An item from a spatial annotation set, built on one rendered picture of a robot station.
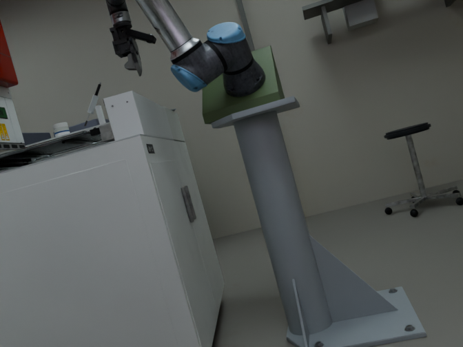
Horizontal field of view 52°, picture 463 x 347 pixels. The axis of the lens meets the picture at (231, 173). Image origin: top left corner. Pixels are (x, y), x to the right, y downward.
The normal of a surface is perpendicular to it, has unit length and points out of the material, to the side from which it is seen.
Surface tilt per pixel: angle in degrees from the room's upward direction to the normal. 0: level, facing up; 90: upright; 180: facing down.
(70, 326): 90
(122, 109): 90
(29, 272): 90
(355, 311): 90
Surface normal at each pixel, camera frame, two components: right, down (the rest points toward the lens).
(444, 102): -0.19, 0.08
